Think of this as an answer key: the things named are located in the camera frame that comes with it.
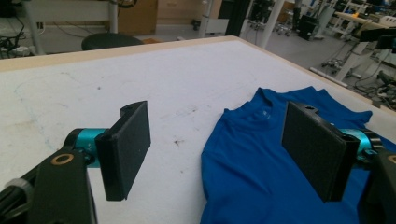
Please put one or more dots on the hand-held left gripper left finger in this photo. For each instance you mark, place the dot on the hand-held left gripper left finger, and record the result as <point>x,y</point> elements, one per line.
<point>123,155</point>

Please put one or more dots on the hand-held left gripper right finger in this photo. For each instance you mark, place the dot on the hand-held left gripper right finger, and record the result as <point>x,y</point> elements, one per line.
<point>314,149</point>

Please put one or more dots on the blue t-shirt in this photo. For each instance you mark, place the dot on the blue t-shirt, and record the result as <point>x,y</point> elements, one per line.
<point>249,171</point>

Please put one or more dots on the white felt mat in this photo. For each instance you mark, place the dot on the white felt mat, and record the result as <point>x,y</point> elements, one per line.
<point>155,77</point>

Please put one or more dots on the black round stool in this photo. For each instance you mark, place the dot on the black round stool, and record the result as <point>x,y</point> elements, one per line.
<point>109,41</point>

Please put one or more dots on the white metal stand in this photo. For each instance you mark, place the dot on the white metal stand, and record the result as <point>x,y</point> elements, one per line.
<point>272,21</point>

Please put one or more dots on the desk with equipment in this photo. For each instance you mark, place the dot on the desk with equipment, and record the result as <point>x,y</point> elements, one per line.
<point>358,19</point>

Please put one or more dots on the brown cardboard box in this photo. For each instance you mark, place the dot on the brown cardboard box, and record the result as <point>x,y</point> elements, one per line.
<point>138,17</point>

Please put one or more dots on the white-legged table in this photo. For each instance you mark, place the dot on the white-legged table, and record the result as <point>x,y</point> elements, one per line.
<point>68,9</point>

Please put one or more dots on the black metal frame post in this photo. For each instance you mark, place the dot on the black metal frame post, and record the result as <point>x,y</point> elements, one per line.
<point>238,15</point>

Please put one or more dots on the white post with base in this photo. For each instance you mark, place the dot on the white post with base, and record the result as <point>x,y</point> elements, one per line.
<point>205,18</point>

